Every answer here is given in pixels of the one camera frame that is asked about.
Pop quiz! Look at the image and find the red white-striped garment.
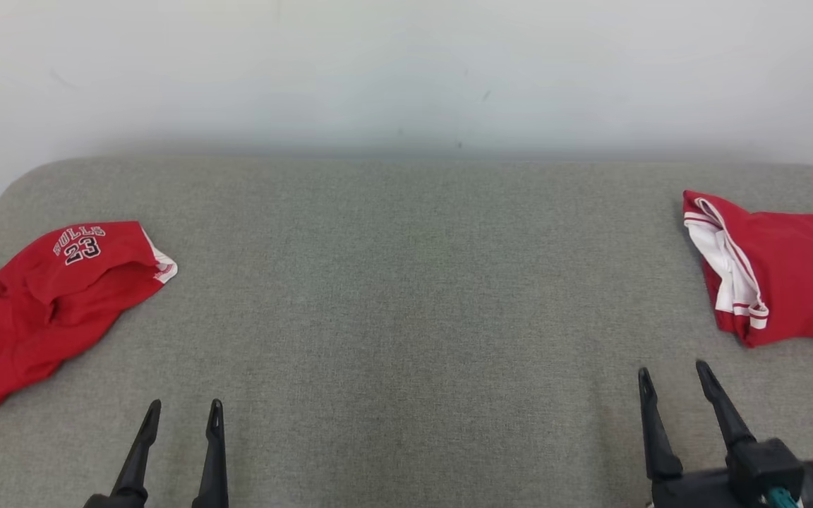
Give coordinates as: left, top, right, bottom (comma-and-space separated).
682, 189, 813, 349

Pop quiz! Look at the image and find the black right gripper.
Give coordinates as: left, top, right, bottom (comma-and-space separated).
637, 360, 774, 508

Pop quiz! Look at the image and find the grey fabric sofa cushion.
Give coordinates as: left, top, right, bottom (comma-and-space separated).
0, 157, 813, 508

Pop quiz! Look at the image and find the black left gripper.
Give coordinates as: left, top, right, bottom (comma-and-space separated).
82, 399, 229, 508

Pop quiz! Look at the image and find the red Bulls 23 garment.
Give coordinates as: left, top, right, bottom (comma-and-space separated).
0, 221, 179, 429

